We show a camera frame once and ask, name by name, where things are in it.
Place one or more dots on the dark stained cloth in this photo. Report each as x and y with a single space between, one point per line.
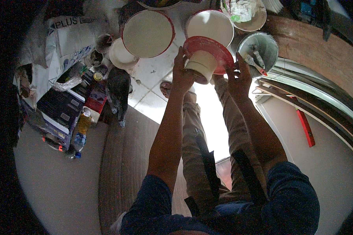
119 88

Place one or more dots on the red box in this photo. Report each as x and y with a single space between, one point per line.
96 101

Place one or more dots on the small yellow-lidded can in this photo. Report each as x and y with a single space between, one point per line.
98 76

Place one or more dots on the person's left hand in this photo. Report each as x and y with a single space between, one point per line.
181 78

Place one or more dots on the person's legs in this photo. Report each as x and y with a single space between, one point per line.
194 152

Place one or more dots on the white printed sack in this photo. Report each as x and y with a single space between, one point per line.
67 41

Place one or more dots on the blue-capped water bottle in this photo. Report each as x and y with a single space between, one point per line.
79 144

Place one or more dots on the person's body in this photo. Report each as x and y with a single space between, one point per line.
285 205

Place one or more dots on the brown wooden table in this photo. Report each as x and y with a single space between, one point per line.
320 50

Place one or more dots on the dark cardboard box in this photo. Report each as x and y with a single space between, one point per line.
60 113

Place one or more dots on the grey metal bucket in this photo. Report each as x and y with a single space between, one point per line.
263 47

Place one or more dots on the small white bucket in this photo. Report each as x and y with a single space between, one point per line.
120 55

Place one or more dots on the black orange tool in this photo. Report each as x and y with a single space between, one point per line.
53 144

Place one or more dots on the dirty glass jar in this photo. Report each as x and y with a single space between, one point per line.
96 58

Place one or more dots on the red spirit level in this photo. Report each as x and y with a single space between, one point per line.
306 129

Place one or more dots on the person's right hand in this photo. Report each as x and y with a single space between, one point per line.
239 82

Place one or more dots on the bucket with plastic bag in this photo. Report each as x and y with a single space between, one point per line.
245 14

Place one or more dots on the dark-rimmed bucket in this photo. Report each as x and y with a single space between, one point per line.
158 3

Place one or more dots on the brown floor mat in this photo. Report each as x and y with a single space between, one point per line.
126 170

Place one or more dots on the dark round container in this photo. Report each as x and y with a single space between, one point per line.
103 43

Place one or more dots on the yellow oil bottle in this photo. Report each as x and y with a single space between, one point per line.
84 122

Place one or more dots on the person's left fingers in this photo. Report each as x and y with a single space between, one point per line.
180 58

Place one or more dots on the large red-rimmed white bucket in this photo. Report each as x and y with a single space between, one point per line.
148 33

